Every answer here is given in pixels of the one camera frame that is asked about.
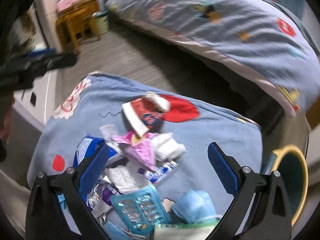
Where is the teal pill blister pack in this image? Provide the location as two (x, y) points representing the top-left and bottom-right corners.
(111, 185), (171, 235)

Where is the blue cartoon blanket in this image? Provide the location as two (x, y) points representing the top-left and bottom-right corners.
(26, 71), (264, 240)

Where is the white crumpled tissue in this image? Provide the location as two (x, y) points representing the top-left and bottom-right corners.
(150, 133), (186, 161)

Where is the teal yellow-rimmed trash bin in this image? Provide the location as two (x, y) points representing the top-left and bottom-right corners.
(261, 144), (309, 225)

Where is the blue white packet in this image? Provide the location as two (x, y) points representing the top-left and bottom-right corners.
(73, 135), (105, 168)

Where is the blue white sachet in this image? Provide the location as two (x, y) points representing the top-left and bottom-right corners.
(142, 160), (178, 185)

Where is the bed with cartoon duvet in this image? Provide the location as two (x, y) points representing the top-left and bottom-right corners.
(106, 0), (319, 116)

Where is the pink snack wrapper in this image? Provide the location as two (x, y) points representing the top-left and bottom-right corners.
(111, 131), (157, 172)

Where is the white cabinet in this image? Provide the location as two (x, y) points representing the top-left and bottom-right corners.
(14, 70), (57, 131)

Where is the wooden side table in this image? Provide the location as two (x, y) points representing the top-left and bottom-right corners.
(55, 0), (101, 54)

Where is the red white paper cup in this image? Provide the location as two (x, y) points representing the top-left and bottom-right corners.
(121, 91), (171, 137)

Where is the white green bucket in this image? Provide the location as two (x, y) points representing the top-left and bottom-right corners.
(93, 10), (109, 35)

